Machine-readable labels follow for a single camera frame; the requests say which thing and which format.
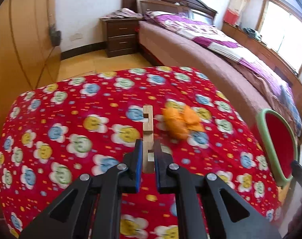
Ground clothes on nightstand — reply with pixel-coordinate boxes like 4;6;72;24
100;8;143;20

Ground wooden window cabinet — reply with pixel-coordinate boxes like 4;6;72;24
222;22;302;115

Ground red bin with green rim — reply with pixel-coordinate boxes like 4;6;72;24
251;109;298;187

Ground dark wooden nightstand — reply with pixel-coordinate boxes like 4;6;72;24
100;18;140;58

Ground orange mesh ball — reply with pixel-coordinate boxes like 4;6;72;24
162;105;204;140

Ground bed with brown mattress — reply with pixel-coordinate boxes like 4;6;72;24
139;16;296;135

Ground blue plaid cloth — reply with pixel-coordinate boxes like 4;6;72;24
279;85;302;137

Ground dark wooden headboard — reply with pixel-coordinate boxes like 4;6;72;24
122;0;217;24

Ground wooden notched block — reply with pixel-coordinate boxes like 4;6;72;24
142;105;155;174

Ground red floral blanket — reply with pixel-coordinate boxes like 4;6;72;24
0;66;281;237

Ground red white curtain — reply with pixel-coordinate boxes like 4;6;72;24
223;0;250;25

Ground window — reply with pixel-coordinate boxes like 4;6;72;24
256;0;302;75

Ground green clothes on cabinet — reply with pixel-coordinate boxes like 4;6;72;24
243;27;262;42

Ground black bag on wardrobe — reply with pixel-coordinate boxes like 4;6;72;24
49;24;61;47

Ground purple white quilt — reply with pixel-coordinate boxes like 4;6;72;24
144;11;292;96

